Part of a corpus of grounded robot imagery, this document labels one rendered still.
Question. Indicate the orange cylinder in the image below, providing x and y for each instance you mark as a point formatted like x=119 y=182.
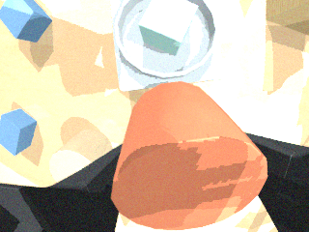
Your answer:
x=184 y=163

